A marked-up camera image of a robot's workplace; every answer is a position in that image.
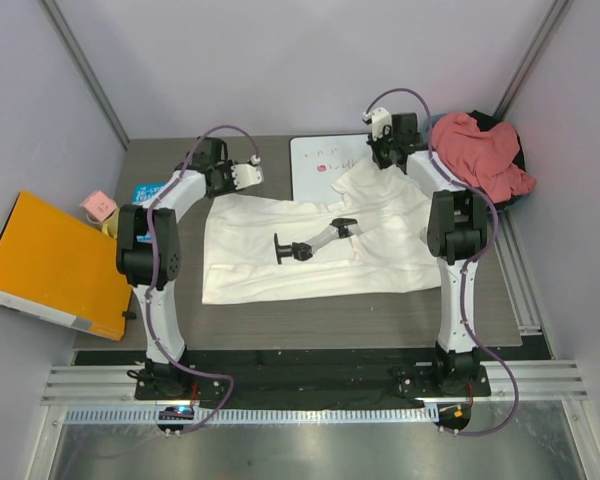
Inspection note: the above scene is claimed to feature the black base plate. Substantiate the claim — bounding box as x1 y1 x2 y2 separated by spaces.
136 348 491 409

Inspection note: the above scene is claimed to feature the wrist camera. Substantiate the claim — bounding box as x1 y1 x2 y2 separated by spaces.
362 107 392 141
231 163 264 191

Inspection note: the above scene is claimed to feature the blue treehouse book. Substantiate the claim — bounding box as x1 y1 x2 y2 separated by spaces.
131 183 165 243

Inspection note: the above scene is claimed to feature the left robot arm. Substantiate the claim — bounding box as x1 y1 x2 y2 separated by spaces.
116 137 240 399

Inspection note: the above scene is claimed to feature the yellow mug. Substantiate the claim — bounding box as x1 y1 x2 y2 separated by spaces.
86 208 119 240

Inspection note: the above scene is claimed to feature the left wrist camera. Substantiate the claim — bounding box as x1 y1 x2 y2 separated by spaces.
231 163 264 191

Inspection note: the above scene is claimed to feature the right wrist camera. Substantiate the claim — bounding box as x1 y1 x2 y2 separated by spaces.
362 107 392 141

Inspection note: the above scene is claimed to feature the white whiteboard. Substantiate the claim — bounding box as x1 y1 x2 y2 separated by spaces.
289 134 371 205

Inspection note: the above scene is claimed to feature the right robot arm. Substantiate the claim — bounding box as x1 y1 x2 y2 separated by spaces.
362 107 488 396

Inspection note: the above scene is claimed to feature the orange book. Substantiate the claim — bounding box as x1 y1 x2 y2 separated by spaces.
0 191 131 341

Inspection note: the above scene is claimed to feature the aluminium rail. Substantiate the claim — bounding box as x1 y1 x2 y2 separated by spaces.
42 360 588 405

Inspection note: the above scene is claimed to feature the white t-shirt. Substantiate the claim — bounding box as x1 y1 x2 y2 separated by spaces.
202 160 441 305

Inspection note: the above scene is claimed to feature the white slotted cable duct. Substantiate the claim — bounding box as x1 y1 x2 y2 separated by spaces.
64 404 439 427

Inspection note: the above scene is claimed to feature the pink t-shirt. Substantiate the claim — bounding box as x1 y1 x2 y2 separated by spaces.
431 112 536 204

